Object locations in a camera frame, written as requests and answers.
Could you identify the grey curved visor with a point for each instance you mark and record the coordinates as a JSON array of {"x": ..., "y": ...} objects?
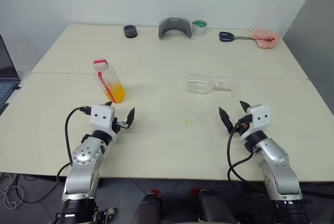
[{"x": 167, "y": 26}]

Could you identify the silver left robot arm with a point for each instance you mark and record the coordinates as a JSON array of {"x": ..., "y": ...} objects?
[{"x": 83, "y": 166}]

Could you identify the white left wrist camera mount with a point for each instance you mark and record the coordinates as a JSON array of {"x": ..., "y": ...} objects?
[{"x": 101, "y": 117}]

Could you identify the black round cap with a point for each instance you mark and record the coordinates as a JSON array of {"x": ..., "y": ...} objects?
[{"x": 130, "y": 32}]

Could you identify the clear tape roll green core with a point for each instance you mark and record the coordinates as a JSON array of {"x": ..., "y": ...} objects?
[{"x": 198, "y": 29}]

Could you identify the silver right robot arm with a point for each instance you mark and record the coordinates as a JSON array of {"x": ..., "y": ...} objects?
[{"x": 276, "y": 161}]

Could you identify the bottle with orange liquid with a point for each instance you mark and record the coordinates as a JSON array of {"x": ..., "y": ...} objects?
[{"x": 112, "y": 85}]

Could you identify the dark grey laptop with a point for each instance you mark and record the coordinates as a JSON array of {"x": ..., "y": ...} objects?
[{"x": 6, "y": 77}]

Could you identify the dark rounded shape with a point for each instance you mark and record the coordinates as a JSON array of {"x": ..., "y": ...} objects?
[
  {"x": 214, "y": 208},
  {"x": 148, "y": 208}
]

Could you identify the clear plastic wine glass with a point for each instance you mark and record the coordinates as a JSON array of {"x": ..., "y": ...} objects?
[{"x": 199, "y": 84}]

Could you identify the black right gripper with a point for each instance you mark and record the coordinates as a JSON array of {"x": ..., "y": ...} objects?
[{"x": 247, "y": 122}]

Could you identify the pink fluffy cloth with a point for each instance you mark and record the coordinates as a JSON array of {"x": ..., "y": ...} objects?
[{"x": 266, "y": 38}]

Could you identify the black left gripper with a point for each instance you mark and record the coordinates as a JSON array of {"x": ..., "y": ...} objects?
[{"x": 122, "y": 125}]

